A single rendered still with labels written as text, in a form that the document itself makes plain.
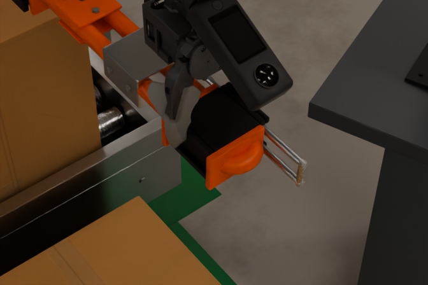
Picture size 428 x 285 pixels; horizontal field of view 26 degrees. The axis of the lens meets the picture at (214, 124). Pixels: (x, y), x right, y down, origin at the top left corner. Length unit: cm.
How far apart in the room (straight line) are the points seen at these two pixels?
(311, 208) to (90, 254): 91
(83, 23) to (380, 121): 77
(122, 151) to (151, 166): 11
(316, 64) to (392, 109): 119
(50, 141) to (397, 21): 73
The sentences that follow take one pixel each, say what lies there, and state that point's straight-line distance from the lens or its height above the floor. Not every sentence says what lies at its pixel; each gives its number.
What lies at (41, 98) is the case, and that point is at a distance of 171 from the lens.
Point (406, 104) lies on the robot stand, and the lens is 176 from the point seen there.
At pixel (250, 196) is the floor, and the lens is 254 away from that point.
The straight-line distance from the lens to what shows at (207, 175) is 96.
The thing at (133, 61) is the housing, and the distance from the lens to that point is 105.
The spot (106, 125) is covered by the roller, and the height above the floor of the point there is 54.
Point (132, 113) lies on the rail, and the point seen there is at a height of 57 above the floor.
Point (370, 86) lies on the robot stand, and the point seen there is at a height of 75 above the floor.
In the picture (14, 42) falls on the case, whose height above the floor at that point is 94.
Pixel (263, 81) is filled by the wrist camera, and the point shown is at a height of 139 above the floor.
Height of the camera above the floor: 198
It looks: 47 degrees down
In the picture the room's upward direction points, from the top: straight up
